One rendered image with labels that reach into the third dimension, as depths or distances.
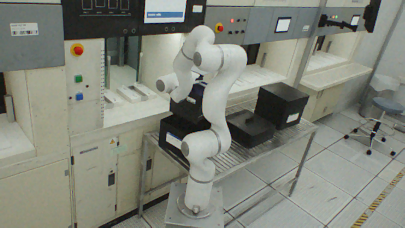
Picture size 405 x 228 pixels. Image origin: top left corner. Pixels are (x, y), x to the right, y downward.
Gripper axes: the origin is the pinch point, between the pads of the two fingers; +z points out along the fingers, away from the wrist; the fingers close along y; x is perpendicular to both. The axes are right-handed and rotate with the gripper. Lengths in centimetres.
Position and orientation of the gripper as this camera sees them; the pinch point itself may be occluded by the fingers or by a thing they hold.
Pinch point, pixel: (199, 73)
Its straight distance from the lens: 176.8
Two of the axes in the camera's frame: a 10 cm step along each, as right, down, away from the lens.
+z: 5.9, -3.0, 7.5
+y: 7.9, 3.9, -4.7
